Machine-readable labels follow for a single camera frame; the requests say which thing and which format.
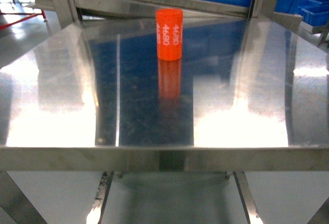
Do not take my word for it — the small blue bin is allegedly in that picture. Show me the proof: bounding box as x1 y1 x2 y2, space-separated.
298 0 328 26

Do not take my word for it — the orange cylindrical capacitor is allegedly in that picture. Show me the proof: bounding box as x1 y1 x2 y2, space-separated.
156 8 183 61

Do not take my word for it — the stainless steel rack frame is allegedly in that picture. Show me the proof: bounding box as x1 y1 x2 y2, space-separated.
15 0 304 33

